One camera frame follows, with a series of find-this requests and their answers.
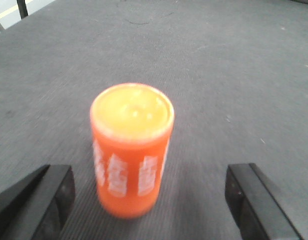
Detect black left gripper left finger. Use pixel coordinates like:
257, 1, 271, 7
0, 164, 75, 240

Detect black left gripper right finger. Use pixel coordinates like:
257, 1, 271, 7
225, 163, 303, 240

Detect orange cylindrical capacitor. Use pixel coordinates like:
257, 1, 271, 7
90, 83, 175, 219

